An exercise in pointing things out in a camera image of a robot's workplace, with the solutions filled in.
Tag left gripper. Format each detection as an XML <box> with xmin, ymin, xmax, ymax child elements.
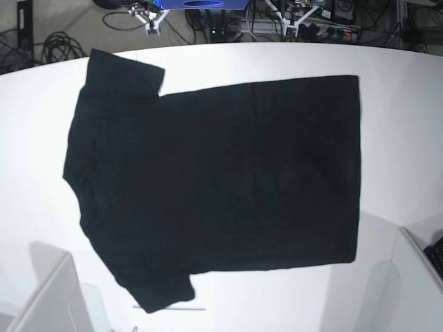
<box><xmin>266</xmin><ymin>0</ymin><xmax>327</xmax><ymax>26</ymax></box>

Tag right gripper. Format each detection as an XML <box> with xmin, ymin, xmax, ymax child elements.
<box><xmin>128</xmin><ymin>2</ymin><xmax>169</xmax><ymax>26</ymax></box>

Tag black T-shirt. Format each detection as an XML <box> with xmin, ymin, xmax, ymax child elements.
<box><xmin>63</xmin><ymin>50</ymin><xmax>361</xmax><ymax>313</ymax></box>

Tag blue box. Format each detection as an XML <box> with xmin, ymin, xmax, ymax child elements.
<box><xmin>160</xmin><ymin>0</ymin><xmax>249</xmax><ymax>10</ymax></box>

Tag black device on floor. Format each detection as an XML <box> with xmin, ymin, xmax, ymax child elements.
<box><xmin>17</xmin><ymin>0</ymin><xmax>34</xmax><ymax>54</ymax></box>

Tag black keyboard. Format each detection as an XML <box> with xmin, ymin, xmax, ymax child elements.
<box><xmin>424</xmin><ymin>238</ymin><xmax>443</xmax><ymax>277</ymax></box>

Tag white partition panel right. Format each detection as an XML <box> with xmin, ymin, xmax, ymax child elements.
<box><xmin>355</xmin><ymin>228</ymin><xmax>442</xmax><ymax>331</ymax></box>

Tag white partition panel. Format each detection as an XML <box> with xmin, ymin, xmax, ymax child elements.
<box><xmin>355</xmin><ymin>228</ymin><xmax>442</xmax><ymax>331</ymax></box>
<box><xmin>1</xmin><ymin>252</ymin><xmax>94</xmax><ymax>331</ymax></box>

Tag white partition panel left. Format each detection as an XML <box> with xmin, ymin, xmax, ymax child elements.
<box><xmin>1</xmin><ymin>252</ymin><xmax>94</xmax><ymax>331</ymax></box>

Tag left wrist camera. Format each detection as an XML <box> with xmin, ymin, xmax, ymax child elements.
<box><xmin>285</xmin><ymin>25</ymin><xmax>299</xmax><ymax>37</ymax></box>

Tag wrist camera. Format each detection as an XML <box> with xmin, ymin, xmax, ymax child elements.
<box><xmin>285</xmin><ymin>25</ymin><xmax>299</xmax><ymax>37</ymax></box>
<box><xmin>145</xmin><ymin>21</ymin><xmax>160</xmax><ymax>37</ymax></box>

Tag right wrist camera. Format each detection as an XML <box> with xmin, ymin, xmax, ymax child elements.
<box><xmin>145</xmin><ymin>21</ymin><xmax>160</xmax><ymax>37</ymax></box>

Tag coiled black cable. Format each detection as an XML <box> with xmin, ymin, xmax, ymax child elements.
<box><xmin>40</xmin><ymin>31</ymin><xmax>87</xmax><ymax>65</ymax></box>

